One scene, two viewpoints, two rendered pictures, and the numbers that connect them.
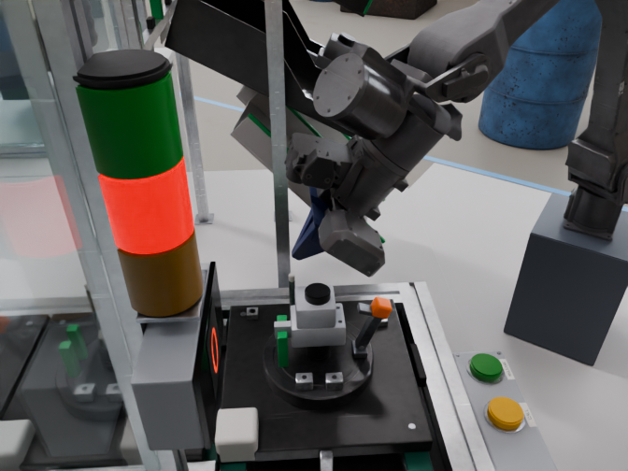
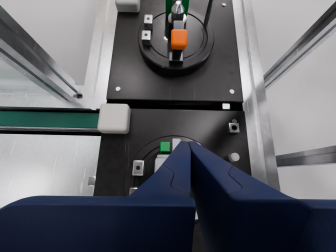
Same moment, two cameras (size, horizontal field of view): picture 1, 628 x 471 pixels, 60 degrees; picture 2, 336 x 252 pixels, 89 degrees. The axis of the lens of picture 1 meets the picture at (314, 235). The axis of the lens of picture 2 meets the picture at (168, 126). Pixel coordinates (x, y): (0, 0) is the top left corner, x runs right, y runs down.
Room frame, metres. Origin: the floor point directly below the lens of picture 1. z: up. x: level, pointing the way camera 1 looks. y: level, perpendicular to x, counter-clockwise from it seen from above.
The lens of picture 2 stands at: (0.46, 0.01, 1.24)
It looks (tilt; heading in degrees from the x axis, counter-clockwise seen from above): 74 degrees down; 93
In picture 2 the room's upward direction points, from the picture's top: 2 degrees clockwise
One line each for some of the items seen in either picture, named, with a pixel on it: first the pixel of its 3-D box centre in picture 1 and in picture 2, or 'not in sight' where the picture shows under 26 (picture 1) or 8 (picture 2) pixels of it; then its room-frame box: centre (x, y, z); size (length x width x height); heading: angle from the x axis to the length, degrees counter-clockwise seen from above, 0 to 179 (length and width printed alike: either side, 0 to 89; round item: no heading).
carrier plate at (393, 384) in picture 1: (318, 369); (173, 182); (0.48, -0.01, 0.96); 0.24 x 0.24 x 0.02; 4
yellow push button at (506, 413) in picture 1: (504, 414); not in sight; (0.41, -0.23, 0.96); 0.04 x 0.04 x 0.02
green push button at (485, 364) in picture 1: (485, 369); not in sight; (0.48, -0.22, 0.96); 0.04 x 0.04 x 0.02
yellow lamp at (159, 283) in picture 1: (160, 264); not in sight; (0.28, 0.10, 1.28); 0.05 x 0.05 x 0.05
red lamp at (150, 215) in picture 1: (147, 197); not in sight; (0.28, 0.10, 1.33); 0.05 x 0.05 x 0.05
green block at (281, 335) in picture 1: (282, 349); (165, 149); (0.46, 0.04, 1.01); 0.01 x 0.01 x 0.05; 4
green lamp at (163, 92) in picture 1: (131, 119); not in sight; (0.28, 0.10, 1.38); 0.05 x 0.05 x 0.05
